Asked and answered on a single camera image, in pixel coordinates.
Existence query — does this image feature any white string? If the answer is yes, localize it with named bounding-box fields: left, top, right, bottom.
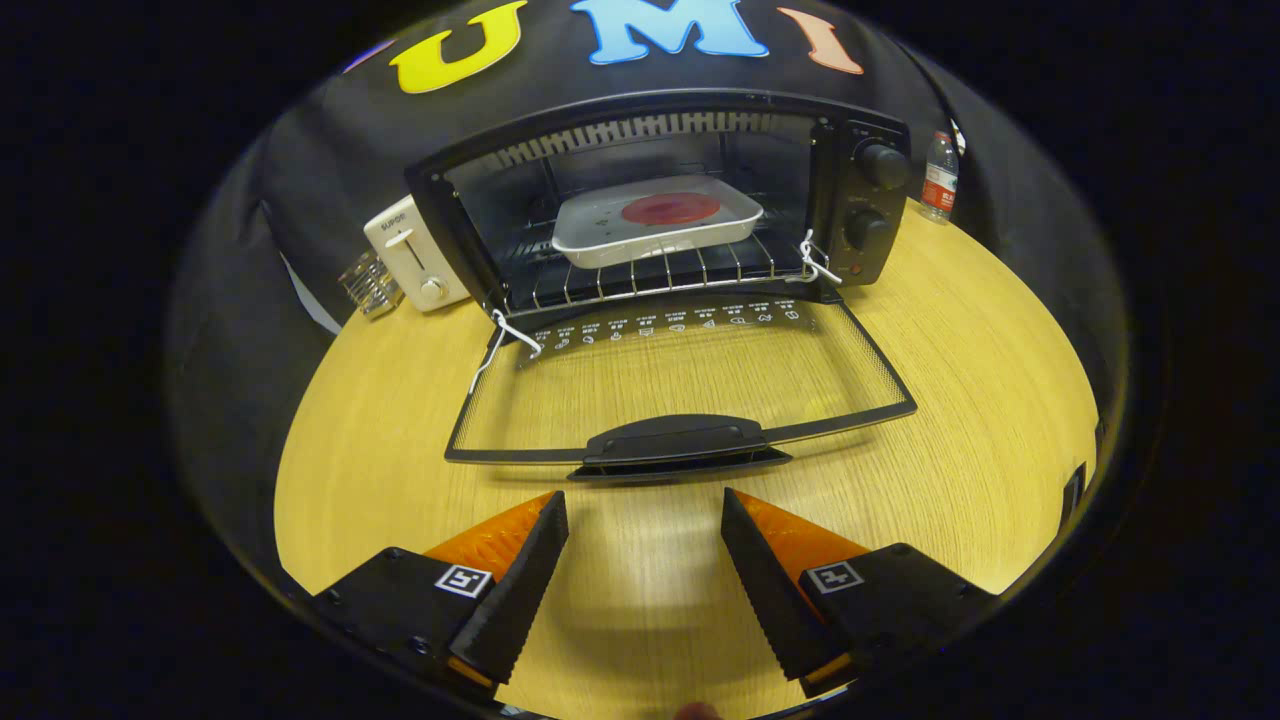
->
left=785, top=229, right=844, bottom=286
left=468, top=309, right=544, bottom=396

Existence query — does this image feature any clear water bottle red label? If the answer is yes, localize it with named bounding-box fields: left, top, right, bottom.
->
left=919, top=130, right=960, bottom=225

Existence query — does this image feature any black backdrop cloth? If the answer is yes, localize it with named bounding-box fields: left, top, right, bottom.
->
left=165, top=0, right=1131, bottom=561

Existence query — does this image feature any pink ham slice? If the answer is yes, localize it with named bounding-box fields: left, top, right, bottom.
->
left=621, top=192, right=722, bottom=227

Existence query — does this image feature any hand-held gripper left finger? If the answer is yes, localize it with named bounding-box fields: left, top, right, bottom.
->
left=312, top=490, right=571, bottom=696

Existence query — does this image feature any metal mesh holder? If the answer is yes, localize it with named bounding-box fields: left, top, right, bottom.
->
left=338, top=250, right=406, bottom=319

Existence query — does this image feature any black toaster oven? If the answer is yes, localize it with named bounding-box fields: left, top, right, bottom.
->
left=405, top=88, right=919, bottom=483

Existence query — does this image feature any white square dish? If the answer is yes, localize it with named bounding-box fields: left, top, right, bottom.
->
left=551, top=176, right=765, bottom=270

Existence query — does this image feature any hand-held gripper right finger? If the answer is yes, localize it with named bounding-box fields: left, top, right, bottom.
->
left=720, top=487, right=1001, bottom=699

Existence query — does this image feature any white bread toaster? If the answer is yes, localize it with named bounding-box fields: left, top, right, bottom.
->
left=363, top=195, right=471, bottom=313

